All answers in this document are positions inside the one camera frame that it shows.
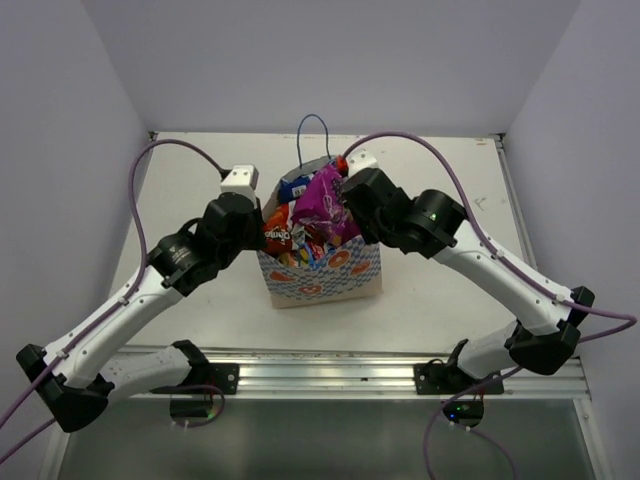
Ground purple candy bag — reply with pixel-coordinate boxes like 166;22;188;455
291;164;361;247

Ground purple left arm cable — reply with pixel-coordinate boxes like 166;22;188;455
0;139;236;459

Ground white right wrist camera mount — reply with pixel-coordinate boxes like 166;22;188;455
335;149;379;179

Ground aluminium front rail frame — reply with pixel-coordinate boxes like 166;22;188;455
41;350;614;479

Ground colourful Fox's candy bag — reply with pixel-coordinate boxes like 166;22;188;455
277;241;336;270

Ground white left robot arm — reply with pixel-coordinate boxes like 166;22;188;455
16;193;265;433

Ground blue Doritos bag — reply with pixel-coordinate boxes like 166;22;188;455
278;173;314;204

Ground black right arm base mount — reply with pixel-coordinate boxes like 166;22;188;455
413;339;500;395

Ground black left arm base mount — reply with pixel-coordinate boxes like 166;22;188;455
172;340;240;395

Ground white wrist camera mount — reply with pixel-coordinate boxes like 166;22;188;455
220;164;259;204
335;149;379;179

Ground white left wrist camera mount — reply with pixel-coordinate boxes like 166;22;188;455
220;164;259;204

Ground blue checkered paper bag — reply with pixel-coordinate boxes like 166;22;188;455
257;113;382;309

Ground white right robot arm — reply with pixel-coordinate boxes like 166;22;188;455
341;168;595;393

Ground red Doritos bag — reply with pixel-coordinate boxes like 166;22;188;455
263;201;299;256

